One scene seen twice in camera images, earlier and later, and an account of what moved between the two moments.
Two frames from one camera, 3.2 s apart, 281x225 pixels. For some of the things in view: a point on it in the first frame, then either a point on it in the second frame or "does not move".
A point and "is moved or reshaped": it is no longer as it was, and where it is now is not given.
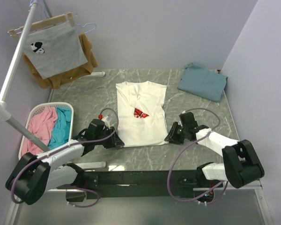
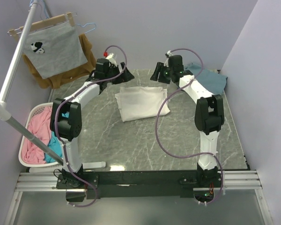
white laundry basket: x=52 y=123 does not move
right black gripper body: x=178 y=134 to x=171 y=72
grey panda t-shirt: x=55 y=50 does not move
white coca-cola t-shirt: x=140 y=113 is moved or reshaped
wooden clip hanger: x=67 y=17 does not move
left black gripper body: x=107 y=143 to x=122 y=78
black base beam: x=145 y=184 does not move
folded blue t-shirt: x=199 y=81 does not move
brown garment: x=80 y=70 does not move
